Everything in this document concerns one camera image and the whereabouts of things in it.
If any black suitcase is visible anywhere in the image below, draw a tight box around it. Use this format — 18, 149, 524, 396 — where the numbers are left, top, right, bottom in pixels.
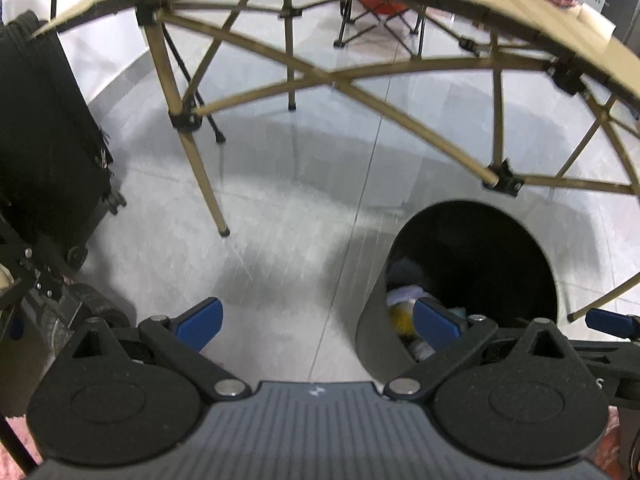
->
1, 10, 127, 270

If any black round trash bin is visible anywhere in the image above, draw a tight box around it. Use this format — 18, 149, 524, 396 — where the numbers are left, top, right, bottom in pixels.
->
355, 200, 559, 382

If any orange white plush toy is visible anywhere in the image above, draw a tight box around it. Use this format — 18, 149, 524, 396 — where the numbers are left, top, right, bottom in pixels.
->
388, 302, 416, 337

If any lilac fluffy towel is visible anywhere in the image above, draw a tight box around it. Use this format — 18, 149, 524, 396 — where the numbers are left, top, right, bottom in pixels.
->
386, 285, 428, 308

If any tan folding table frame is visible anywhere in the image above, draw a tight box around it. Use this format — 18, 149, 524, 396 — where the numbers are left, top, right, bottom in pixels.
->
134, 0, 640, 324

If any black folding chair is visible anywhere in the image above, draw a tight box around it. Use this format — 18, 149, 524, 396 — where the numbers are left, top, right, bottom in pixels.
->
333, 0, 426, 60

